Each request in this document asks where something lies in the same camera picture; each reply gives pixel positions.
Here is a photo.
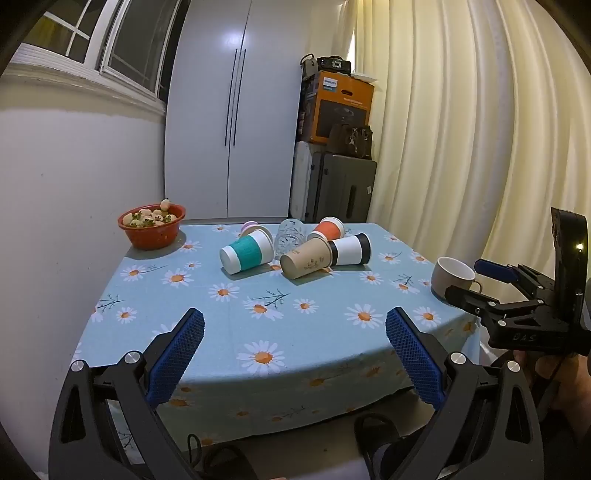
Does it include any black camera bag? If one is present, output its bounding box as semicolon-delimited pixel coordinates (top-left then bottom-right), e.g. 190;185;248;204
316;55;353;73

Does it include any black and white cup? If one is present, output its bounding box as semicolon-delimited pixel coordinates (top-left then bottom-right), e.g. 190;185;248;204
329;233;372;267

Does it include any clear plastic cup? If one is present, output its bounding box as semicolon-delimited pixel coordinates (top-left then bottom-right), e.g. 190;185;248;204
274;219;307;257

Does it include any brown handbag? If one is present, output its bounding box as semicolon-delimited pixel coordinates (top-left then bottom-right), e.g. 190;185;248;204
326;122;373;160

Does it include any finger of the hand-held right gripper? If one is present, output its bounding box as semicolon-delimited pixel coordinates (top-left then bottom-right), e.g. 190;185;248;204
444;285;509;320
475;260;527;285

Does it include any teal and white cup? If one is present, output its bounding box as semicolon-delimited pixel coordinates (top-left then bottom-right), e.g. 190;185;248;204
220;230;275;276

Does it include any grey suitcase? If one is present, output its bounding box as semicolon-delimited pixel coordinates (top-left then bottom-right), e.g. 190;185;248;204
307;152;378;224

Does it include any red bowl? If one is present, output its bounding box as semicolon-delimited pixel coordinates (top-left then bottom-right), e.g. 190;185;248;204
117;204;187;251

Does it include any cream curtain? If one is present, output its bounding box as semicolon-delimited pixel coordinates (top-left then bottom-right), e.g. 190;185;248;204
342;0;591;289

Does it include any white wardrobe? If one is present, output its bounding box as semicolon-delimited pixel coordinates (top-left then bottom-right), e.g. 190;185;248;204
164;0;315;220

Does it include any person's right hand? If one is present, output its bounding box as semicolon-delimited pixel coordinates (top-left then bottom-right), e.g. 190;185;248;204
512;348;591;435

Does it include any pile of pale strawberries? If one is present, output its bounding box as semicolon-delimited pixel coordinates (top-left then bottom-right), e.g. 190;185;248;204
128;198;179;230

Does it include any orange and white cup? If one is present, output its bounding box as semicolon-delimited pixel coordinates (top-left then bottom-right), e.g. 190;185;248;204
307;217;346;243

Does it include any blue daisy print tablecloth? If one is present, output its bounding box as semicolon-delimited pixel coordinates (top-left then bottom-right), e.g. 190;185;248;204
69;222;483;445

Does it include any beige ceramic mug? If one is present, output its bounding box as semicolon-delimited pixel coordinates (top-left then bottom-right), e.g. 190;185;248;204
431;257;484;302

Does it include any orange and black cardboard box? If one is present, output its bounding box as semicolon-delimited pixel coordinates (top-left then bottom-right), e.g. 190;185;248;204
298;69;376;145

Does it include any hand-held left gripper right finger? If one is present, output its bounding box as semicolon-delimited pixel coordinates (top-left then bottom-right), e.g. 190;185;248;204
385;307;546;480

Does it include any pink cup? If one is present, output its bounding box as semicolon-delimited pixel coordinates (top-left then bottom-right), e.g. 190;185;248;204
239;222;273;241

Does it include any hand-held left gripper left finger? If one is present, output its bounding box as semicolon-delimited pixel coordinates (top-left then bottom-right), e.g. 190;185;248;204
48;308;206;480

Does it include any brown paper cup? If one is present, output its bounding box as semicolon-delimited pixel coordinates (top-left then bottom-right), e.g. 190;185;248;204
280;240;334;280

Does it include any white storage box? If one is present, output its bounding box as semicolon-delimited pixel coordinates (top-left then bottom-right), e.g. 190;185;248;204
289;141;320;221

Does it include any white framed window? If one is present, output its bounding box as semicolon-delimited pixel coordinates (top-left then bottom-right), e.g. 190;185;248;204
28;0;191;101

